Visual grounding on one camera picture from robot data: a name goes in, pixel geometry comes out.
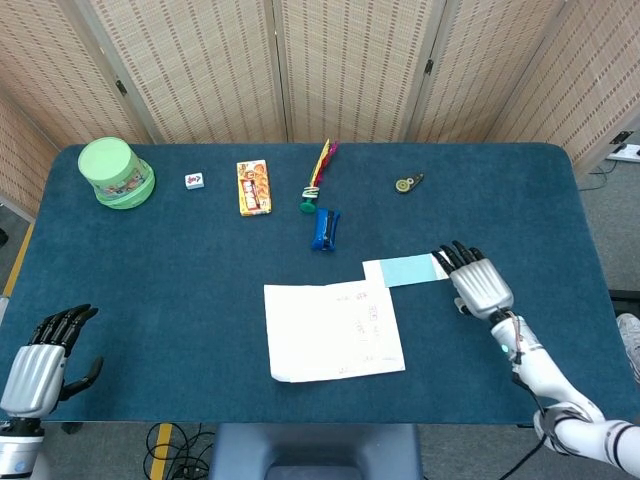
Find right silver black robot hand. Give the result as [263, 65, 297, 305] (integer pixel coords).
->
[432, 240, 515, 321]

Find woven bamboo folding screen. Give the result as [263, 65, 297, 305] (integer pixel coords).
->
[0, 0, 640, 216]

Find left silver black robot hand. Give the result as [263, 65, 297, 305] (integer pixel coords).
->
[0, 303, 105, 420]

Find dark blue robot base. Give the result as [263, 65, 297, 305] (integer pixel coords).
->
[208, 423, 424, 480]

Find white sneaker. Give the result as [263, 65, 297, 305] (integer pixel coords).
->
[615, 313, 640, 384]

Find yellow snack box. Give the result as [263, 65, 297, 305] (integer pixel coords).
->
[236, 159, 274, 217]

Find white power strip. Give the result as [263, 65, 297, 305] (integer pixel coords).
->
[605, 143, 640, 162]

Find green plastic container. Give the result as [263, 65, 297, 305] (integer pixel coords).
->
[77, 136, 157, 210]

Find white notebook with yellow spine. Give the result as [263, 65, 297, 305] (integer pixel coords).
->
[263, 279, 407, 384]

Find blue bookmark with pink tassel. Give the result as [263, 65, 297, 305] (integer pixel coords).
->
[362, 253, 450, 289]

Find colourful feather shuttlecock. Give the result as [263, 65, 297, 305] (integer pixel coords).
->
[299, 139, 340, 215]

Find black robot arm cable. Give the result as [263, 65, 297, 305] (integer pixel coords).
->
[492, 374, 549, 480]

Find black floor cables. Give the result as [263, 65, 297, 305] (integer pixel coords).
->
[144, 423, 216, 480]

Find blue table cloth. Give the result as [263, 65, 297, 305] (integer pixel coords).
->
[0, 142, 640, 426]

